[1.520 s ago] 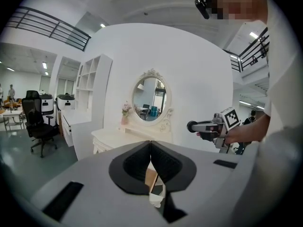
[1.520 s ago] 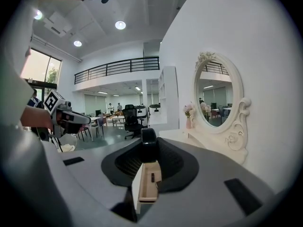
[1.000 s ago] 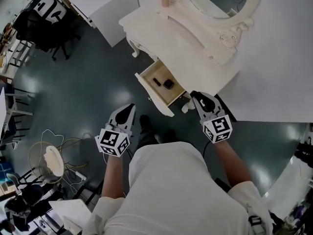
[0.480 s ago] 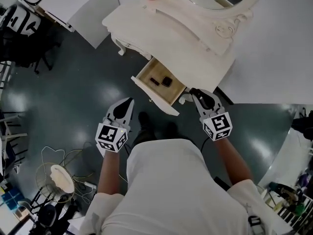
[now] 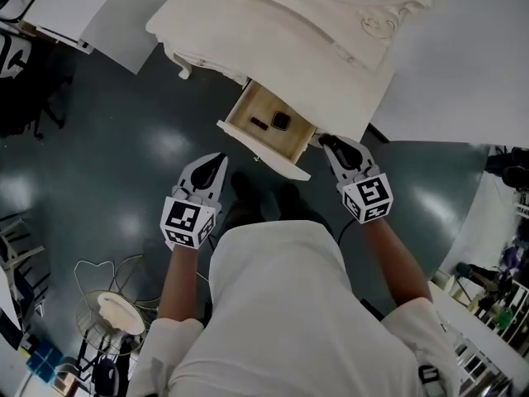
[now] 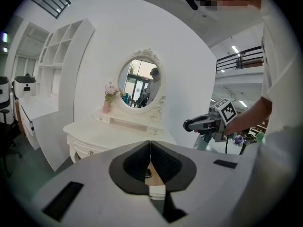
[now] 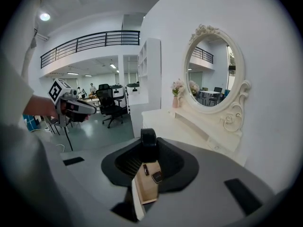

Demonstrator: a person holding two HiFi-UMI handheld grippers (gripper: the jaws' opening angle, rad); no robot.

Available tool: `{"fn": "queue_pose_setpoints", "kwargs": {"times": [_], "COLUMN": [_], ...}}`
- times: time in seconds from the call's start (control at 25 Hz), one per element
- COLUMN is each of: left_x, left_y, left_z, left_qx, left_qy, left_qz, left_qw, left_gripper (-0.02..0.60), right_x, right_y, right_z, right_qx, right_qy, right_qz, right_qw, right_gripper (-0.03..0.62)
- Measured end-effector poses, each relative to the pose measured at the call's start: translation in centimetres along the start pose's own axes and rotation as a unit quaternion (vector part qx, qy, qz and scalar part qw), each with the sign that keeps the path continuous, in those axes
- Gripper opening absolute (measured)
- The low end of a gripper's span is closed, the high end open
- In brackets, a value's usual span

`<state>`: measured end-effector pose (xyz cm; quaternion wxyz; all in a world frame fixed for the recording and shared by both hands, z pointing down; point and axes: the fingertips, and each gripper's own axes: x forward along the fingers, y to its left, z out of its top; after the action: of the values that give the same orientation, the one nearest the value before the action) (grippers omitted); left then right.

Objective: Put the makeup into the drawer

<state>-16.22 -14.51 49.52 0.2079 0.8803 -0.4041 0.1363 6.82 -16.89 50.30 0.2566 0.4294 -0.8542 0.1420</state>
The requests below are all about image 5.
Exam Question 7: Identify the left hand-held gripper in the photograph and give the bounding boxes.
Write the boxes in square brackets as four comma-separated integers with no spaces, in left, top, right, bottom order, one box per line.
[160,151,229,251]

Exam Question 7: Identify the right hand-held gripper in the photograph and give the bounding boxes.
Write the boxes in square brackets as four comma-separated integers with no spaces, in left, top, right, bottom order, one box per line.
[320,133,394,225]

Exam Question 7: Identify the dark square compact makeup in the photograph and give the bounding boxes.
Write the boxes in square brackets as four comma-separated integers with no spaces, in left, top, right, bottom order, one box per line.
[270,111,291,132]

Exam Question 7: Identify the cream wooden drawer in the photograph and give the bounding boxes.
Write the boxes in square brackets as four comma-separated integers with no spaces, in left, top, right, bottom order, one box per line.
[217,79,319,182]

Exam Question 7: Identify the person's right forearm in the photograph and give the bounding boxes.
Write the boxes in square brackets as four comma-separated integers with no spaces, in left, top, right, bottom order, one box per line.
[358,212,434,306]

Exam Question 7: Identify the person's left forearm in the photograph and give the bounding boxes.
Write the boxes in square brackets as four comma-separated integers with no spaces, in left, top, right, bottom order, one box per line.
[158,242,200,323]

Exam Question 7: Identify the person's left black shoe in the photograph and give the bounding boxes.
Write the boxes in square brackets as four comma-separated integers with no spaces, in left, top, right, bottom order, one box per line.
[230,170,254,206]

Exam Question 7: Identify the person's black shoe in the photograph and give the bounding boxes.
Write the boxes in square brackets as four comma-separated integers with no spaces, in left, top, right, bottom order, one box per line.
[230,170,254,206]
[278,182,303,211]

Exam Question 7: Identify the person's dark trousers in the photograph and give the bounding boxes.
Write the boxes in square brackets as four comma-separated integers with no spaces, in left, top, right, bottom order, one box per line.
[222,192,334,239]

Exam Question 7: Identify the person's right black shoe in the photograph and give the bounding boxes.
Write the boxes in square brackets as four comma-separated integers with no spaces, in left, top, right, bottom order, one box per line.
[278,182,303,211]

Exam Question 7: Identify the cream carved dressing table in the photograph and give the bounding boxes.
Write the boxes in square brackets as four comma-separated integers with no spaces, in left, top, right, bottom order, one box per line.
[145,0,434,142]

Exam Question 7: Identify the person's white shirt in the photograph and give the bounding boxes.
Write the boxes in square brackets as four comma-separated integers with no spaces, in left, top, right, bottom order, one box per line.
[126,219,460,397]

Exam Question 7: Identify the cream stool cushion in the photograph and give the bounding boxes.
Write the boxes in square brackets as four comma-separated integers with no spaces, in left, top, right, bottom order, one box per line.
[96,294,145,335]

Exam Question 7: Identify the white flat board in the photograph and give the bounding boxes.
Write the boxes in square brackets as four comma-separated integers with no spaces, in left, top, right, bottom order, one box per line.
[20,0,174,76]

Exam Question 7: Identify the black office chair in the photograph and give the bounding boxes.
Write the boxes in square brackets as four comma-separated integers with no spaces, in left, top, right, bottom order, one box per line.
[0,29,79,141]

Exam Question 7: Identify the green bottle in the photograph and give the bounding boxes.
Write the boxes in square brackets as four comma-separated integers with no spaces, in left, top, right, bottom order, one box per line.
[490,303,514,331]

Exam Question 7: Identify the white side table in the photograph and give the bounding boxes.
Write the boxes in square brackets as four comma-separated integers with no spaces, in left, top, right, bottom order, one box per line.
[427,278,529,397]

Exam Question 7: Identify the blue box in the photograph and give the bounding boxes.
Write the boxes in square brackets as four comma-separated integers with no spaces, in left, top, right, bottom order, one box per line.
[26,340,64,385]

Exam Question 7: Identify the black cable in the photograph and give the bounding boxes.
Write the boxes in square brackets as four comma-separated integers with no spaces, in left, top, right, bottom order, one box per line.
[335,217,361,246]

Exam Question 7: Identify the gold wire stool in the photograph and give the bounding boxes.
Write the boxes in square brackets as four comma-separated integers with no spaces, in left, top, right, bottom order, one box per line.
[73,254,161,386]

